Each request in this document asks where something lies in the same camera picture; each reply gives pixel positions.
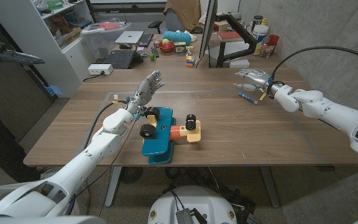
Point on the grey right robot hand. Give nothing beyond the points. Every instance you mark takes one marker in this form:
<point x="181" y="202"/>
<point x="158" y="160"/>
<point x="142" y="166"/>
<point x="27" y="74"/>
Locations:
<point x="255" y="77"/>

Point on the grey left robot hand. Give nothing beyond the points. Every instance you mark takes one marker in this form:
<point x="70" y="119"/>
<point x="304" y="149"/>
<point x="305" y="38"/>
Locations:
<point x="144" y="91"/>

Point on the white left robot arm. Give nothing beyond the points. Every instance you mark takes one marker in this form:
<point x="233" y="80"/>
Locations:
<point x="82" y="161"/>

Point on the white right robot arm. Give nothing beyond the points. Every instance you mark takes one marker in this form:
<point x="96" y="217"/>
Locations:
<point x="331" y="110"/>

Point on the small green toy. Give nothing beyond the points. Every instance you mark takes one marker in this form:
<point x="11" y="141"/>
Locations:
<point x="153" y="56"/>

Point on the teal and orange toy airplane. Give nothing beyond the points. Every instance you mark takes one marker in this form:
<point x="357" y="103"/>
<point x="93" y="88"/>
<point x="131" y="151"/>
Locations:
<point x="160" y="137"/>

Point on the colourful cube toy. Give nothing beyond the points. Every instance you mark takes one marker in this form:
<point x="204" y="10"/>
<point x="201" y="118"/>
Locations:
<point x="190" y="61"/>

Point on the flat white box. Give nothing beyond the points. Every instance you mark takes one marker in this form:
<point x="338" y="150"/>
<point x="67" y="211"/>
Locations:
<point x="239" y="63"/>

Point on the blue marker pen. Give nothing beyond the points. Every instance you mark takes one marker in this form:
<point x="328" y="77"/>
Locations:
<point x="248" y="98"/>

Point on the white shelf cabinet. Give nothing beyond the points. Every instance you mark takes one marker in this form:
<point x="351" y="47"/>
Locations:
<point x="42" y="46"/>

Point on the large black keyboard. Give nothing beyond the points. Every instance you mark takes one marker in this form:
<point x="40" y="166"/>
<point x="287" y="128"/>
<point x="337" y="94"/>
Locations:
<point x="120" y="59"/>

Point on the black remote control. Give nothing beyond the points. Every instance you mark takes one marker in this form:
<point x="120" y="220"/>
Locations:
<point x="154" y="51"/>

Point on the red cup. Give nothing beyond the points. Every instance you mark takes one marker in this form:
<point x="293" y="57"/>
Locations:
<point x="273" y="40"/>

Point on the white plastic tub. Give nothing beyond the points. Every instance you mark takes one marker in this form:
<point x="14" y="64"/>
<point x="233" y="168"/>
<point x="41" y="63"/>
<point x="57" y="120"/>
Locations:
<point x="260" y="34"/>

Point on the red book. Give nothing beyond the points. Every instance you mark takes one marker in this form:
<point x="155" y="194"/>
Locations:
<point x="230" y="35"/>

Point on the red bowl with fruit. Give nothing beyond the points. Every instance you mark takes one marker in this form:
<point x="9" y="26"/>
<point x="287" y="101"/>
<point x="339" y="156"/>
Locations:
<point x="166" y="48"/>

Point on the black computer mouse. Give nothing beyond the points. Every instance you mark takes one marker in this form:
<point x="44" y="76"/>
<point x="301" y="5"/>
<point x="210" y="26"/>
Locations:
<point x="125" y="46"/>

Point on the white power strip box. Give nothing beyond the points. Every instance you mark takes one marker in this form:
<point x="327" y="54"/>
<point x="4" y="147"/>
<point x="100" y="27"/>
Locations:
<point x="99" y="69"/>

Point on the small black keyboard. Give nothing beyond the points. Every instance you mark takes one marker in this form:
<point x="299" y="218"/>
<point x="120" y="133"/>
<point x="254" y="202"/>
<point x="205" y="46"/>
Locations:
<point x="145" y="40"/>

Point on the black-lidded jar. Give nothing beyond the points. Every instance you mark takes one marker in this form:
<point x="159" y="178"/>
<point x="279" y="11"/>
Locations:
<point x="256" y="21"/>

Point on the yellow bottle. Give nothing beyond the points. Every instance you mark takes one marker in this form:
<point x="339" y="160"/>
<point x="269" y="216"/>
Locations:
<point x="264" y="21"/>

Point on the silver laptop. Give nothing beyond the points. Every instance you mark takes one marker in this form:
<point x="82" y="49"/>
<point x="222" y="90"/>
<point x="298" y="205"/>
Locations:
<point x="129" y="37"/>

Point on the cardboard box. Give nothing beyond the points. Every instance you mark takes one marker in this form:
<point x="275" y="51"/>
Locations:
<point x="68" y="36"/>

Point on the teal yarn roll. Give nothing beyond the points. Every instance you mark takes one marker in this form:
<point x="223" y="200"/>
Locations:
<point x="177" y="36"/>

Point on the clear plastic storage bin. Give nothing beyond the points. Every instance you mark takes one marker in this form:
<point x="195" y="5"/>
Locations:
<point x="101" y="42"/>

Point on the black computer monitor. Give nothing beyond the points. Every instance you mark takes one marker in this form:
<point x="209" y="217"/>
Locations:
<point x="208" y="28"/>

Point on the black office chair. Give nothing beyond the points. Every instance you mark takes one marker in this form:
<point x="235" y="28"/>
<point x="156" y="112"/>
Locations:
<point x="155" y="24"/>

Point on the black round fan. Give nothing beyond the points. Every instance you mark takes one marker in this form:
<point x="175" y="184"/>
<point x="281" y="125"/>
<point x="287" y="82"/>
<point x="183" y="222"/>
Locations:
<point x="130" y="175"/>

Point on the tan jacket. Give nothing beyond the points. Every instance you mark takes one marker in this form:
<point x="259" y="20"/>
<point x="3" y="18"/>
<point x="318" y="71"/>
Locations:
<point x="183" y="12"/>

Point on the grey table leg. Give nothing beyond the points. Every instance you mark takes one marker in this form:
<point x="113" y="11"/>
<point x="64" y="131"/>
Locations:
<point x="113" y="186"/>
<point x="269" y="186"/>

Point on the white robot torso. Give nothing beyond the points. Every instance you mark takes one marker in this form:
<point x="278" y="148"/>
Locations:
<point x="194" y="202"/>

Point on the grey mesh module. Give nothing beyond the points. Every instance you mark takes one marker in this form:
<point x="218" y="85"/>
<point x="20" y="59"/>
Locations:
<point x="184" y="216"/>

